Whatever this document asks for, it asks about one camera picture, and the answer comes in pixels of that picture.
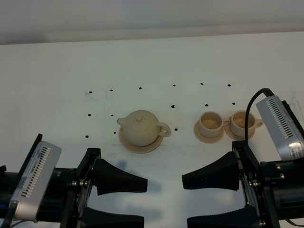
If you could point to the beige ceramic teapot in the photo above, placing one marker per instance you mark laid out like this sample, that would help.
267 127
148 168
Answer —
142 128

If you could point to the left beige teacup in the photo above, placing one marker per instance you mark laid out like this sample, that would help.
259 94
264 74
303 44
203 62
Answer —
211 124

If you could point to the left beige cup saucer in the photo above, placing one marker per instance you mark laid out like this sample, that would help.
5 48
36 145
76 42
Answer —
205 139

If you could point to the beige teapot saucer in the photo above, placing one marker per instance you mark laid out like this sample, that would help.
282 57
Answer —
139 149

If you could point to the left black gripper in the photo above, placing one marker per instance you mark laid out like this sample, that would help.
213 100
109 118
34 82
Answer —
67 194

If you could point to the right beige teacup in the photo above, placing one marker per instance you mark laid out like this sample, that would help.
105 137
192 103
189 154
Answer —
237 123

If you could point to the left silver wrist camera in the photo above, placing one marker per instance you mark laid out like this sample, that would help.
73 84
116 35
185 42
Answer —
34 181

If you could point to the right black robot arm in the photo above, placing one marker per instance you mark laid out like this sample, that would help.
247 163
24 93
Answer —
289 193

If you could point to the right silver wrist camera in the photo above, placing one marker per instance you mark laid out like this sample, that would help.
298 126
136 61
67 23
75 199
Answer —
285 130

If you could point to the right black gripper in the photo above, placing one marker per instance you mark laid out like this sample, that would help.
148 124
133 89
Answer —
258 181

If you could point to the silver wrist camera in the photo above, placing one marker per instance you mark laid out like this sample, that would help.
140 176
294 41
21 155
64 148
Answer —
285 130
34 181

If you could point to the beige cup saucer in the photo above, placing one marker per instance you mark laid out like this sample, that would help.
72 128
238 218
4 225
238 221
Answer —
205 139
235 137

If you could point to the right beige cup saucer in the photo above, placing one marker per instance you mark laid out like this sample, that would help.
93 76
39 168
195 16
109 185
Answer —
235 137

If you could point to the beige teacup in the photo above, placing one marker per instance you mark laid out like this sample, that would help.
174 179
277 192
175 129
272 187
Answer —
211 124
237 123

